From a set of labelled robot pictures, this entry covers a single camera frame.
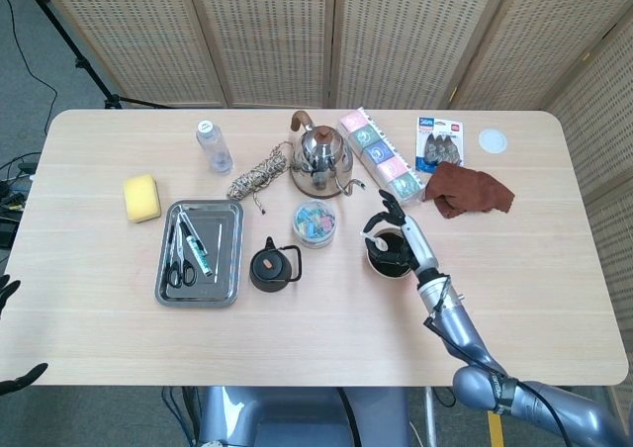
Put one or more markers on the stainless steel tray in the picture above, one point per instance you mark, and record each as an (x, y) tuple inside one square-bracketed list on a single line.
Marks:
[(227, 269)]

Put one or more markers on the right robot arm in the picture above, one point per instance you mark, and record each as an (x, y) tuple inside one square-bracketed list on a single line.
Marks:
[(455, 318)]

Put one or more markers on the white and green marker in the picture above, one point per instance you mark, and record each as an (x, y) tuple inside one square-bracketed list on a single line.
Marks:
[(198, 251)]

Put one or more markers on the blister pack of hooks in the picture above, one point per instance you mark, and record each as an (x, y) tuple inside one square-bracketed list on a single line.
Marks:
[(437, 145)]

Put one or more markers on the thin metal pen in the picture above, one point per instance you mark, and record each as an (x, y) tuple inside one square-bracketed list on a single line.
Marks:
[(182, 213)]

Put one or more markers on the small black teapot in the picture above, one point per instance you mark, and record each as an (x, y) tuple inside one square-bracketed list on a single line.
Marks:
[(269, 269)]

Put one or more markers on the silver table leg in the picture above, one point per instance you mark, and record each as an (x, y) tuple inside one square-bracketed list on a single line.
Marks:
[(431, 417)]

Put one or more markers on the pack of pastel tissue packets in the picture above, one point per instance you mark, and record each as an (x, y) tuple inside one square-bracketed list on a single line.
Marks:
[(381, 155)]

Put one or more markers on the yellow sponge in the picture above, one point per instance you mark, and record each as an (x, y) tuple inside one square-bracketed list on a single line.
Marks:
[(142, 197)]

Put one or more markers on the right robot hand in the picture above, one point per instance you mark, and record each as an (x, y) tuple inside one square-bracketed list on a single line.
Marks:
[(418, 241)]

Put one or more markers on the stainless steel gooseneck kettle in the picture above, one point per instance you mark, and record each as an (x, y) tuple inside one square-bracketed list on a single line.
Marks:
[(321, 155)]

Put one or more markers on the brown cloth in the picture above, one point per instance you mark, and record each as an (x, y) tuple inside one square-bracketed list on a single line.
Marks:
[(470, 190)]

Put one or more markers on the woven folding screen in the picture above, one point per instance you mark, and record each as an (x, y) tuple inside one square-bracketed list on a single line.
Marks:
[(272, 36)]

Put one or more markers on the black tripod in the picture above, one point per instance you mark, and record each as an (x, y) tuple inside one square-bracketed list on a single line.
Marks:
[(81, 63)]

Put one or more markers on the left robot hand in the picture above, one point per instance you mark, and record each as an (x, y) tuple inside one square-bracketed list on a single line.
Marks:
[(6, 291)]

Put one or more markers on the clear plastic bottle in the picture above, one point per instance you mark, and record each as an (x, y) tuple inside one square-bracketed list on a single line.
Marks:
[(213, 145)]

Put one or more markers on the clear jar of coloured clips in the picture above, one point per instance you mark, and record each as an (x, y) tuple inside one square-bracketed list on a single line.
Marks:
[(315, 222)]

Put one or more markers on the white bowl of dark liquid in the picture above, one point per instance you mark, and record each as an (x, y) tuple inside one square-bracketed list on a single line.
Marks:
[(390, 276)]

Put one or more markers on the white round lid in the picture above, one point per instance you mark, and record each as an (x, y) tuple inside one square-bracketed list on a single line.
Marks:
[(492, 140)]

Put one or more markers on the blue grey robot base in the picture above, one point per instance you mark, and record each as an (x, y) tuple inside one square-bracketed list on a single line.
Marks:
[(297, 417)]

